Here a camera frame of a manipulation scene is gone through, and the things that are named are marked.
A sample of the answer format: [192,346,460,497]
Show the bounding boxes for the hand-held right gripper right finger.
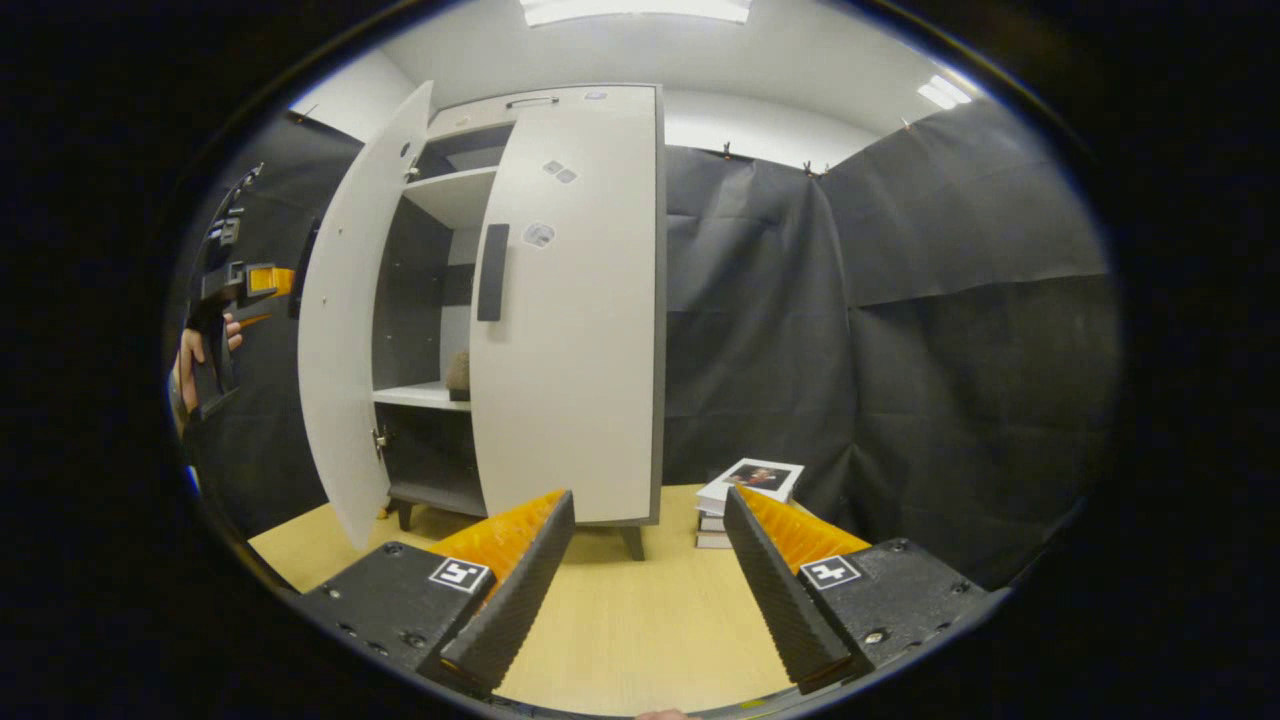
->
[722,485,1004,696]

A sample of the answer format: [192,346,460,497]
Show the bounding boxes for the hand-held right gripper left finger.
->
[297,488,578,698]

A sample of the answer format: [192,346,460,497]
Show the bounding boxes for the white cabinet door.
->
[469,85,666,527]
[297,81,436,550]

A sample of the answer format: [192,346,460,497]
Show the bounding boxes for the white shoe cabinet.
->
[370,83,669,561]

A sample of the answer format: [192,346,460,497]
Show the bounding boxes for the white portrait cover book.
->
[696,458,806,517]

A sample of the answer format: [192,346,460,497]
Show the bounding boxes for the black backdrop cloth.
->
[175,95,1121,591]

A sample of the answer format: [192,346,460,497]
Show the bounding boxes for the large ceiling light panel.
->
[520,0,751,27]

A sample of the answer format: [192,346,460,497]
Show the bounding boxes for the small ceiling light panel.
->
[917,73,973,111]

